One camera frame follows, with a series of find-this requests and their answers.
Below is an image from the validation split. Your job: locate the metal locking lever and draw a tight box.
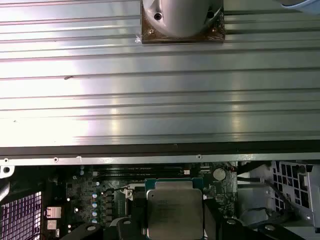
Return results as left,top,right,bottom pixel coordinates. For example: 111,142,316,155
103,186,126,194

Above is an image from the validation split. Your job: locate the metal drive cage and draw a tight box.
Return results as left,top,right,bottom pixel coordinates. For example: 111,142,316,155
271,159,320,223

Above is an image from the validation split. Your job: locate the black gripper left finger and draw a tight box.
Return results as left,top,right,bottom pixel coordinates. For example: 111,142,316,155
59,198,147,240

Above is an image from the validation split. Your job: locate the silver coin cell battery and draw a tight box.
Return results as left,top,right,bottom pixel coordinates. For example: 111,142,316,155
212,166,227,182

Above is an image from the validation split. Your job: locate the thick black cable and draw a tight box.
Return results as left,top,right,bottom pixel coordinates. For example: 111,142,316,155
236,175,266,184
236,161,274,174

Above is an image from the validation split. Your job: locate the green motherboard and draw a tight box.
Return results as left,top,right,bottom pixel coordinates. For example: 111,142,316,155
64,162,238,240

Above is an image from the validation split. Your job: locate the silver CPU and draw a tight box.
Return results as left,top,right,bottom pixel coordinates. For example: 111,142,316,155
144,178,204,240

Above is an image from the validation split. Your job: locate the brown square base plate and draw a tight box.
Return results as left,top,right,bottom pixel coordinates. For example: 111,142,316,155
141,6,226,45

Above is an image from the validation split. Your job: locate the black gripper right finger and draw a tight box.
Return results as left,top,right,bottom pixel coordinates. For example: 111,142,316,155
202,197,287,240

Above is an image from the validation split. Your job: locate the silver rear port block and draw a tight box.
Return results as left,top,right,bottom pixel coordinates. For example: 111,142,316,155
46,206,63,219
46,219,60,230

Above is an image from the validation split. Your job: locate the black RAM slot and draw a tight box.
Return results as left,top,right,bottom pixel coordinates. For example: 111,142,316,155
96,168,185,172
97,174,185,179
96,164,185,169
96,171,190,176

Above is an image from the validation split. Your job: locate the black PC case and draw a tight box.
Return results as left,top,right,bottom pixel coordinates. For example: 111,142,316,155
0,145,320,240

